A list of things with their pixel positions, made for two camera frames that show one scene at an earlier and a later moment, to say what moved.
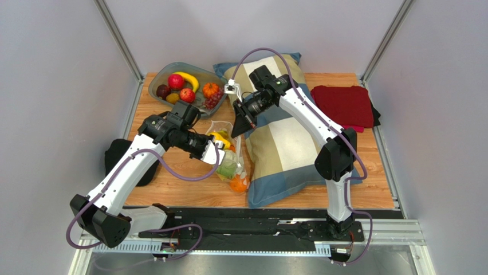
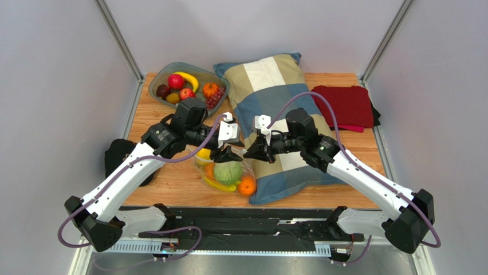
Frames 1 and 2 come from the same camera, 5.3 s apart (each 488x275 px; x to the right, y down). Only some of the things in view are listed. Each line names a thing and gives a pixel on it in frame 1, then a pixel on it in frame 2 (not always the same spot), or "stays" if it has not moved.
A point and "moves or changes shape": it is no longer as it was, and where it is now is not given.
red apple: x=176 y=81 stays
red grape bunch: x=211 y=102 stays
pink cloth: x=357 y=128 stays
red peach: x=187 y=95 stays
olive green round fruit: x=172 y=98 stays
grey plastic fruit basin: x=160 y=74 stays
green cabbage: x=227 y=168 moves or changes shape
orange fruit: x=237 y=184 to x=247 y=185
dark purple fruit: x=163 y=90 stays
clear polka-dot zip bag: x=232 y=169 moves or changes shape
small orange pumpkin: x=209 y=89 stays
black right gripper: x=244 y=114 to x=264 y=147
